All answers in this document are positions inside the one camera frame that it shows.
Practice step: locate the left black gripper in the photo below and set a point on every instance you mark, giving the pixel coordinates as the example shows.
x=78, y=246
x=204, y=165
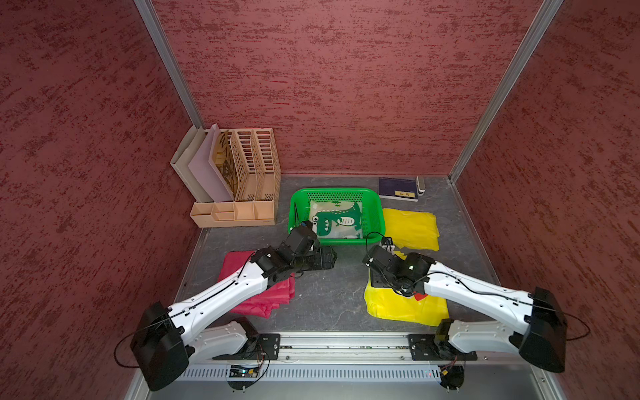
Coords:
x=328, y=260

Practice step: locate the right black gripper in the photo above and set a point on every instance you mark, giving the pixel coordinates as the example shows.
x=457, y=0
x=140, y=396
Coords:
x=376, y=279

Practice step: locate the yellow duck raincoat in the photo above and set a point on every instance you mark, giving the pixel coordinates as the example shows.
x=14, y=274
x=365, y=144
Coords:
x=409, y=303

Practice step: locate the dinosaur print raincoat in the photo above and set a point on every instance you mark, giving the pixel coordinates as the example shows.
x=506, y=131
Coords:
x=337, y=220

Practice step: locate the pink raincoat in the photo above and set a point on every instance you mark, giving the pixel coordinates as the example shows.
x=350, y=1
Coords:
x=263, y=304

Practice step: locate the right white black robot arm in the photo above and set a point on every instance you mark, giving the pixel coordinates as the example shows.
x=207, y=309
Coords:
x=530, y=325

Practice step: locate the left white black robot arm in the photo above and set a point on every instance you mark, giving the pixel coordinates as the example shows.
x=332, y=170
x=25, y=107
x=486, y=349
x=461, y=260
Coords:
x=168, y=339

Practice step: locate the plain yellow folded raincoat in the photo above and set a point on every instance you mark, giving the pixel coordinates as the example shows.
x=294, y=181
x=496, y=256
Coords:
x=412, y=230

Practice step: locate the green plastic basket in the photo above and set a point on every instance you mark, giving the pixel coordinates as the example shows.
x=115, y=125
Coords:
x=373, y=220

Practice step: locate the beige plastic file organizer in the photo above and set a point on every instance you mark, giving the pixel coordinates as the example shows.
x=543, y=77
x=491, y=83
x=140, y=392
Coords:
x=259, y=176

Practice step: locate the dark blue notebook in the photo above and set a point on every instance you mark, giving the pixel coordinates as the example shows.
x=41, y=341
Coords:
x=398, y=189

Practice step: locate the small grey white eraser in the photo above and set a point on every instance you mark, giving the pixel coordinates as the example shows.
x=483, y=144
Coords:
x=421, y=186

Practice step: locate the brown patterned folder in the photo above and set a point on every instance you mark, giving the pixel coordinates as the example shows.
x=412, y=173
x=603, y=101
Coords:
x=221, y=157

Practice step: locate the lilac folder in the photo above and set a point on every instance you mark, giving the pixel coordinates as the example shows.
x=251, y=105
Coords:
x=206, y=172

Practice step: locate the beige folder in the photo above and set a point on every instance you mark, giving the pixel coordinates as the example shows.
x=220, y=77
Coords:
x=183, y=156

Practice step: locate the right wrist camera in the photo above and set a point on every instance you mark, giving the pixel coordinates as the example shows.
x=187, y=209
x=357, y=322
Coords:
x=387, y=243

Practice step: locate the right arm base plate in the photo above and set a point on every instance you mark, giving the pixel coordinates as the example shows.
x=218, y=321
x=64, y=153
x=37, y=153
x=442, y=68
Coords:
x=422, y=347

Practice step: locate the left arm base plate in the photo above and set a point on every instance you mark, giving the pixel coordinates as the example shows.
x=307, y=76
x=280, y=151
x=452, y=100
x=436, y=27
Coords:
x=257, y=345

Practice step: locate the aluminium front rail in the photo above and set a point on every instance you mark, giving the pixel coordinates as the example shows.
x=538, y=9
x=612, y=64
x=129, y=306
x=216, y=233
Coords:
x=365, y=347

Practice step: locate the left aluminium corner post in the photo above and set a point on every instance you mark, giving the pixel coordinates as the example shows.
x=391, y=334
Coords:
x=158, y=36

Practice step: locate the aluminium corner post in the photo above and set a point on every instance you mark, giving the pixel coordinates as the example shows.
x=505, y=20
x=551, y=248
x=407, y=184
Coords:
x=158, y=36
x=537, y=29

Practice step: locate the right aluminium corner post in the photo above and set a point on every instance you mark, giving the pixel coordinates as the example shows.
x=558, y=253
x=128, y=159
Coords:
x=537, y=29

